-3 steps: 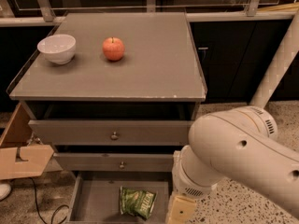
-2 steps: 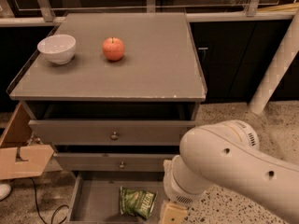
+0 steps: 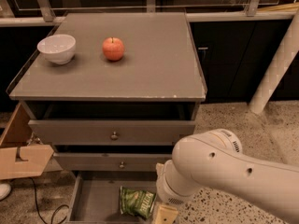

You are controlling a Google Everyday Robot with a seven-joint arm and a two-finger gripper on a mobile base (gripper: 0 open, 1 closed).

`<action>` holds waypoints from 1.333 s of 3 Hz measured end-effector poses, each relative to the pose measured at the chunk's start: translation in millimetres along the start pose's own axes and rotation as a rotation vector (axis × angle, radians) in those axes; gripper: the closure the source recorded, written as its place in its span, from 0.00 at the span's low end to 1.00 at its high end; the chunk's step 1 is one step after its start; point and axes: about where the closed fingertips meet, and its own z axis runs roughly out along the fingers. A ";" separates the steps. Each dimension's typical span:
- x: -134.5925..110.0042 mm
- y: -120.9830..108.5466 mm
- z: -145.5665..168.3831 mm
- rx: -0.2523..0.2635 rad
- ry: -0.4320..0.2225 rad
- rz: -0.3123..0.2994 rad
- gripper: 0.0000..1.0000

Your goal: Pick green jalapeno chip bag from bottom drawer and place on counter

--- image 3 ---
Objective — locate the green jalapeno chip bag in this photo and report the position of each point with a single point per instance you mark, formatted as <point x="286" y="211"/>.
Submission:
<point x="137" y="202"/>

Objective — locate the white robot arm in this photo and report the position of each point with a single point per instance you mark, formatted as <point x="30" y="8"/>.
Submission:
<point x="215" y="160"/>

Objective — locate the grey bottom drawer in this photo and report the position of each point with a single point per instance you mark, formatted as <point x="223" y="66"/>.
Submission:
<point x="96" y="196"/>

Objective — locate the grey drawer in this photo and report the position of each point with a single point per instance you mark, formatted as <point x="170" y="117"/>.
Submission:
<point x="115" y="124"/>
<point x="96" y="196"/>
<point x="112" y="158"/>

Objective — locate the grey middle drawer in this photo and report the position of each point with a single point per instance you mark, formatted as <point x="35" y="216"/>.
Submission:
<point x="112" y="158"/>

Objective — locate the grey top drawer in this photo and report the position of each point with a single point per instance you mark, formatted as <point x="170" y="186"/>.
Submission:
<point x="115" y="124"/>

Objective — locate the red apple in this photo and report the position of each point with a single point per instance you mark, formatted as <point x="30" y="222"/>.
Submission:
<point x="113" y="48"/>

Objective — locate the brown cardboard box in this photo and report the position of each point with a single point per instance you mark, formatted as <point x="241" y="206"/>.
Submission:
<point x="18" y="159"/>

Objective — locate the white object on floor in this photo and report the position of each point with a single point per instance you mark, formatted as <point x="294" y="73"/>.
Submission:
<point x="5" y="190"/>

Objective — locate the white ceramic bowl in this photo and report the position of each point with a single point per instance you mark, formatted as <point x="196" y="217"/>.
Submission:
<point x="58" y="49"/>

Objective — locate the white slanted pillar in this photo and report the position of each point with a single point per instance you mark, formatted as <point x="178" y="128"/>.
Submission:
<point x="286" y="52"/>

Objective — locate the glass railing with metal posts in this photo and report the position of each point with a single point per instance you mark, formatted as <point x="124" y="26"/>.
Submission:
<point x="22" y="13"/>

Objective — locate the black lower wall cabinet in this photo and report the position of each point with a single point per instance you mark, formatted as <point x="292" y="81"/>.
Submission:
<point x="234" y="55"/>

